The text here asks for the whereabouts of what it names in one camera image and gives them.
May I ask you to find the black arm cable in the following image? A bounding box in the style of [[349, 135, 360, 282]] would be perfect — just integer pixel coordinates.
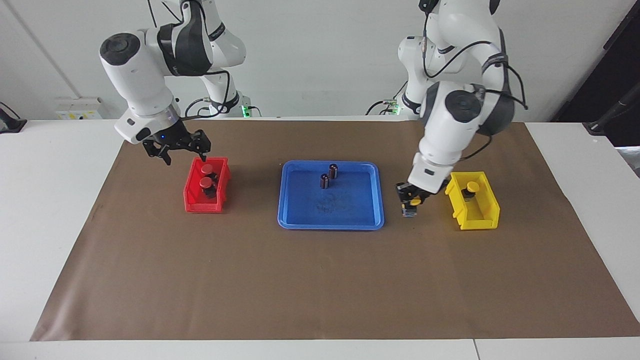
[[185, 70, 232, 121], [422, 10, 528, 161]]

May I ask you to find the black base cable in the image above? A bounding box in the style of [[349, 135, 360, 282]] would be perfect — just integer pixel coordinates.
[[365, 80, 407, 117]]

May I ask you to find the black background panel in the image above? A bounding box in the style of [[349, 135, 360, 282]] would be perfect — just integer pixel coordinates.
[[552, 0, 640, 148]]

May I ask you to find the black device with cable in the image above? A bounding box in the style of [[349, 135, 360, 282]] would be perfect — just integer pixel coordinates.
[[0, 102, 27, 135]]

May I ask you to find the black stand pole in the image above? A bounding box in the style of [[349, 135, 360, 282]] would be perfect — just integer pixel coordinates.
[[582, 84, 640, 136]]

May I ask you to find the red plastic storage bin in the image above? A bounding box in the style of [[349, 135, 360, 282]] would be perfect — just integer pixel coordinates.
[[183, 156, 232, 214]]

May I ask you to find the yellow plastic storage bin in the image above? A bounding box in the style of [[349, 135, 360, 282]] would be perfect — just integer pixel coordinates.
[[444, 171, 501, 231]]

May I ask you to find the blue plastic tray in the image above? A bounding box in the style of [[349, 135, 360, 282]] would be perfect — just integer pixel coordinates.
[[277, 160, 386, 231]]

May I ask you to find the grey metal object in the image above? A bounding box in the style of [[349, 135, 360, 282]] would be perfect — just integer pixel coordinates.
[[617, 146, 640, 178]]

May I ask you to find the brown paper table mat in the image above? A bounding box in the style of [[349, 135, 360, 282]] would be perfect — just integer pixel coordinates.
[[30, 118, 640, 342]]

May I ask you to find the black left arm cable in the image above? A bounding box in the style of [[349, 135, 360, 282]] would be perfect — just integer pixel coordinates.
[[422, 10, 528, 161]]

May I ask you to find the white power strip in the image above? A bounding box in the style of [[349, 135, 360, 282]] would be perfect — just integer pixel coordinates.
[[55, 97, 104, 121]]

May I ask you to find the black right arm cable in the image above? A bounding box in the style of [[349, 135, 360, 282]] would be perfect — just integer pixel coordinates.
[[185, 70, 232, 121]]

